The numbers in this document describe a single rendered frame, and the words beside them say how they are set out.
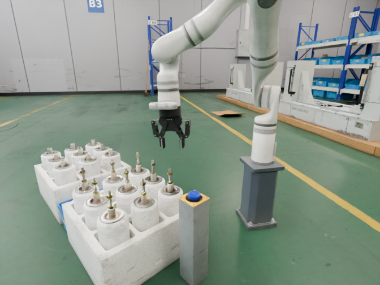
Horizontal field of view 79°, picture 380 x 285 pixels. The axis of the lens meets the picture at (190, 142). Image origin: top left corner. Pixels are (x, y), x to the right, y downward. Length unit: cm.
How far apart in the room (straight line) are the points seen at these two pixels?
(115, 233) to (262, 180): 62
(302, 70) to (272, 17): 282
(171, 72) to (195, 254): 58
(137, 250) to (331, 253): 75
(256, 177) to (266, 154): 11
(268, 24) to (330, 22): 882
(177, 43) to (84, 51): 661
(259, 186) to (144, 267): 55
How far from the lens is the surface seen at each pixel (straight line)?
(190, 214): 71
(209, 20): 72
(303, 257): 109
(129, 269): 85
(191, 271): 85
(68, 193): 122
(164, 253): 91
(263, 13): 72
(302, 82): 350
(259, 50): 79
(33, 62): 763
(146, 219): 82
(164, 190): 89
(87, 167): 125
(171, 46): 73
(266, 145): 100
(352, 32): 654
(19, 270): 113
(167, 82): 74
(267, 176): 104
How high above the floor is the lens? 69
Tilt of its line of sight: 18 degrees down
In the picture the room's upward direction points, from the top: straight up
